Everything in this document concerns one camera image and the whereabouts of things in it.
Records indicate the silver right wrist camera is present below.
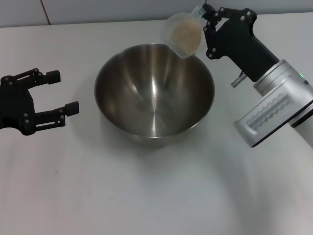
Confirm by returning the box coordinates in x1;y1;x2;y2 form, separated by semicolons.
233;84;303;149

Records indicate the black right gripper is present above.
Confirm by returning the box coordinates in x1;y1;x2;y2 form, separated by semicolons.
202;2;280;83

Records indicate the clear plastic measuring cup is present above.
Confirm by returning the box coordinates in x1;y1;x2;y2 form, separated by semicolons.
160;6;209;59

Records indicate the white rice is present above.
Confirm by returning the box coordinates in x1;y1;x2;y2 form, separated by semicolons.
171;18;202;57

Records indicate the stainless steel mixing bowl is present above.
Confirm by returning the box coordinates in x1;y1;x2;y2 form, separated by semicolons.
94;43;216;148

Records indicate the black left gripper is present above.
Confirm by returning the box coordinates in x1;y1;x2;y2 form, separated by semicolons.
0;68;80;137

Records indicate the right gripper cable silver connector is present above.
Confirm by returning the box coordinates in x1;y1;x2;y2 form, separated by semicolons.
230;70;246;88

